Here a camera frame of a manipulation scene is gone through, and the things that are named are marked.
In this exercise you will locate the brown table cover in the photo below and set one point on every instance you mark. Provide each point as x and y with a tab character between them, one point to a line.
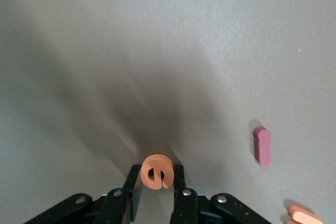
78	51

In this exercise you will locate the maroon foam letter l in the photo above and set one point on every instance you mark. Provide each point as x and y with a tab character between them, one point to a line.
263	148

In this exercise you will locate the orange foam letter v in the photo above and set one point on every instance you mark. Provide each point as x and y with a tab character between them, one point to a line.
304	217

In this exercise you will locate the orange foam letter e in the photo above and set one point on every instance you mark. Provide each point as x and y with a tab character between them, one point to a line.
157	165

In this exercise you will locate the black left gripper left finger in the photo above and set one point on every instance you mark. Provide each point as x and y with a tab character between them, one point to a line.
115	208

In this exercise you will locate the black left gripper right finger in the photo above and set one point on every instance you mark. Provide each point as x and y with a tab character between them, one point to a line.
189	208

